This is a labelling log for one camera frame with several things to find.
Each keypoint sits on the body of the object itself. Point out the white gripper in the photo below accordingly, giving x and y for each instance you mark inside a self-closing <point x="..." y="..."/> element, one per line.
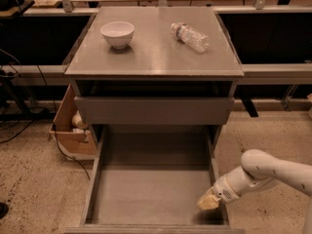
<point x="223" y="188"/>

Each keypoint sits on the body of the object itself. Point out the grey drawer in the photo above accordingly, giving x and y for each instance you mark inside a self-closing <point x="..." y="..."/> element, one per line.
<point x="154" y="111"/>
<point x="147" y="180"/>

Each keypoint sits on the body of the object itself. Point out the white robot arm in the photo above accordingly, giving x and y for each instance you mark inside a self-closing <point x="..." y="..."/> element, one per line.
<point x="257" y="171"/>

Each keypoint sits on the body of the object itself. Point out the grey top drawer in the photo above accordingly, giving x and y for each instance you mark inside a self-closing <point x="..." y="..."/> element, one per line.
<point x="154" y="111"/>

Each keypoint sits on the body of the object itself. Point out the grey drawer cabinet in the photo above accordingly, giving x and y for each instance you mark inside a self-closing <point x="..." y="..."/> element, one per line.
<point x="155" y="89"/>

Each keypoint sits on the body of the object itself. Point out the brown cardboard box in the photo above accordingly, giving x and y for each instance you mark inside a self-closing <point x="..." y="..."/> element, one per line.
<point x="72" y="141"/>

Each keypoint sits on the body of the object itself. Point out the white cup in box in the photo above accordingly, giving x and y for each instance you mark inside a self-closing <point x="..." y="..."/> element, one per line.
<point x="77" y="122"/>

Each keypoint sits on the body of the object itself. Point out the clear plastic water bottle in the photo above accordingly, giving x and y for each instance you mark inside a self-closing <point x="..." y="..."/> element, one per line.
<point x="190" y="36"/>

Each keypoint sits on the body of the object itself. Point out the white ceramic bowl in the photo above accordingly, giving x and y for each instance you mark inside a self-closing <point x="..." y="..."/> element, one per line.
<point x="118" y="34"/>

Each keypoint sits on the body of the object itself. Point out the black shoe tip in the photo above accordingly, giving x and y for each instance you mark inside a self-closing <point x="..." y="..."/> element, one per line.
<point x="3" y="209"/>

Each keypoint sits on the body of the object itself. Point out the grey metal rail frame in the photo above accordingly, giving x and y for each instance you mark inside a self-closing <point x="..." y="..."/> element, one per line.
<point x="276" y="70"/>

